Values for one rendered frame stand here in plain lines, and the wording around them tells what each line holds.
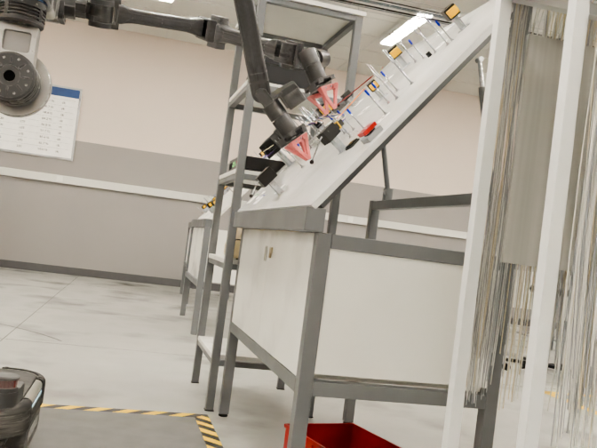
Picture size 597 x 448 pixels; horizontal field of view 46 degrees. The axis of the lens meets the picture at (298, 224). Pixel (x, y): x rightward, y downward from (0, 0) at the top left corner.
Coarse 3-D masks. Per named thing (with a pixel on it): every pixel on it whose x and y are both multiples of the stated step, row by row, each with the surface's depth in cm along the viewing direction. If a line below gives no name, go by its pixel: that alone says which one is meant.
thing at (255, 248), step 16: (256, 240) 272; (256, 256) 268; (240, 272) 296; (256, 272) 264; (240, 288) 291; (256, 288) 260; (240, 304) 287; (256, 304) 257; (240, 320) 282; (256, 320) 253; (256, 336) 250
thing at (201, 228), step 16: (256, 192) 658; (224, 208) 539; (192, 224) 635; (208, 224) 531; (192, 240) 637; (208, 240) 531; (224, 240) 538; (192, 256) 616; (192, 272) 597; (192, 320) 530
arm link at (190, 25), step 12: (96, 0) 231; (108, 0) 232; (120, 0) 235; (120, 12) 236; (132, 12) 238; (144, 12) 240; (156, 12) 244; (96, 24) 233; (108, 24) 235; (144, 24) 241; (156, 24) 243; (168, 24) 245; (180, 24) 247; (192, 24) 249; (204, 24) 255; (216, 24) 246; (204, 36) 255
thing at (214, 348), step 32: (256, 0) 321; (288, 0) 315; (288, 32) 363; (320, 32) 356; (352, 32) 326; (352, 64) 323; (352, 96) 323; (224, 160) 363; (224, 256) 342; (224, 288) 308; (224, 320) 308; (224, 352) 319
